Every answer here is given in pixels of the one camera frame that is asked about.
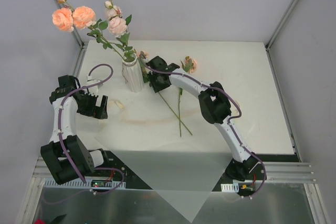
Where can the left aluminium frame post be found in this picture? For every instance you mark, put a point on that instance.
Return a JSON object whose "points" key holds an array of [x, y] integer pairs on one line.
{"points": [[63, 20]]}

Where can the black object at bottom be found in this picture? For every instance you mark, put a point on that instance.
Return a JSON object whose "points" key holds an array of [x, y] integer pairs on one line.
{"points": [[58, 219]]}

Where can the pale pink rose stem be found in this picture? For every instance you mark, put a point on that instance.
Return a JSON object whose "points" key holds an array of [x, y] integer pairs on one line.
{"points": [[118, 26]]}

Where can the peach rose stem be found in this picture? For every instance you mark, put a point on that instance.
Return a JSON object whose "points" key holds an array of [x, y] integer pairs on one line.
{"points": [[85, 18], [170, 108]]}

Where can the white wrapping paper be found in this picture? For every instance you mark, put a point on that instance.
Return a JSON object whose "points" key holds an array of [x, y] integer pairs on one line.
{"points": [[183, 170]]}

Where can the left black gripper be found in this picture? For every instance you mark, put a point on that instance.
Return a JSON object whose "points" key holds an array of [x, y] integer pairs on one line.
{"points": [[94, 106]]}

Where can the aluminium frame post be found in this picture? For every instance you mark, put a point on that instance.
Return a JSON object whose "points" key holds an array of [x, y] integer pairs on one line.
{"points": [[63, 20], [285, 17]]}

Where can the left white cable duct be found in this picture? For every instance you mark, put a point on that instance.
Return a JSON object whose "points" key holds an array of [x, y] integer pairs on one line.
{"points": [[90, 184]]}

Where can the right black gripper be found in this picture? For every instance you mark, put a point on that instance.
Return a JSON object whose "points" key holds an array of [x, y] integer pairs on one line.
{"points": [[158, 77]]}

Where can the red object at bottom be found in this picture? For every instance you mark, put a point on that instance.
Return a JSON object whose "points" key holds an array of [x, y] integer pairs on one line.
{"points": [[39, 221]]}

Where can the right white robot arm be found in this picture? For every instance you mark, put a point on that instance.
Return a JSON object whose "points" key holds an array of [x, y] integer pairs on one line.
{"points": [[214, 104]]}

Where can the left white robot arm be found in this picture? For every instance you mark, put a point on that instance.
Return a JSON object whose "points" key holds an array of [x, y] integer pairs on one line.
{"points": [[65, 155]]}

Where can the white cable duct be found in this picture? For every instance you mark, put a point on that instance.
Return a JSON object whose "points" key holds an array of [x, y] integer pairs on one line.
{"points": [[230, 188], [90, 184]]}

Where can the right aluminium frame post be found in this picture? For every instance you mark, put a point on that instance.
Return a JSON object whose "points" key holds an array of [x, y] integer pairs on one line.
{"points": [[285, 17]]}

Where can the white ribbed ceramic vase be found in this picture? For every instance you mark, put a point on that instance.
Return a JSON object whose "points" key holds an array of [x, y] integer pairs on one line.
{"points": [[132, 74]]}

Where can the right white cable duct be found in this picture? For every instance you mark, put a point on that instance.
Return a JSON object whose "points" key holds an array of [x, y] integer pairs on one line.
{"points": [[230, 188]]}

